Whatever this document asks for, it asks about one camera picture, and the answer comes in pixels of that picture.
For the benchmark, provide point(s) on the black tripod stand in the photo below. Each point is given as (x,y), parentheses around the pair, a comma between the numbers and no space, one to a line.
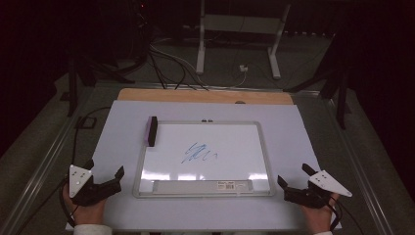
(73,84)
(339,88)

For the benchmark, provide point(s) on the person's right hand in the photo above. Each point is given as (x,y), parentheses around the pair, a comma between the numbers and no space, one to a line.
(318,218)

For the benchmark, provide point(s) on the black square floor plate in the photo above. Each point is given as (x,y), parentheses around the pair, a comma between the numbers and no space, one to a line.
(86,122)

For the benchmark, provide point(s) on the dark power strip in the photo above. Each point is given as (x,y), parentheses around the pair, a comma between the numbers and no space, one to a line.
(308,33)

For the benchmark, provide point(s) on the white plug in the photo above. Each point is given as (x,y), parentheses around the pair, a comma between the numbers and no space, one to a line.
(243,68)

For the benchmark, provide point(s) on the white metal stand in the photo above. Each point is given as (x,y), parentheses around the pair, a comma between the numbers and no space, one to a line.
(241,24)

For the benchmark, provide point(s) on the aluminium frame rail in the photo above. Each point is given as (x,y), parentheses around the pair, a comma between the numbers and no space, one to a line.
(261,88)
(359,163)
(42,163)

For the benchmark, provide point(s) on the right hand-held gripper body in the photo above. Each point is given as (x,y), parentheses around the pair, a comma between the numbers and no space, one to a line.
(313,194)

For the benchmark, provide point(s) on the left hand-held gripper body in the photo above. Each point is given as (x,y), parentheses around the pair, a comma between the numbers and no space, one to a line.
(80,181)

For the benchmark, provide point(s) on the person's left hand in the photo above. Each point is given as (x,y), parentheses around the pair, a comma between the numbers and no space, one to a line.
(88,213)

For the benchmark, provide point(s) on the purple and black eraser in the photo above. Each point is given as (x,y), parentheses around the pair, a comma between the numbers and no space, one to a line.
(151,130)

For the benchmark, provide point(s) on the large white table sheet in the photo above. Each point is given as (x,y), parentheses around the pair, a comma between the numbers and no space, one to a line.
(124,147)

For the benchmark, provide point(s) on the silver framed whiteboard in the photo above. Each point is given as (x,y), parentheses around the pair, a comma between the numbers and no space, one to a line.
(228,163)

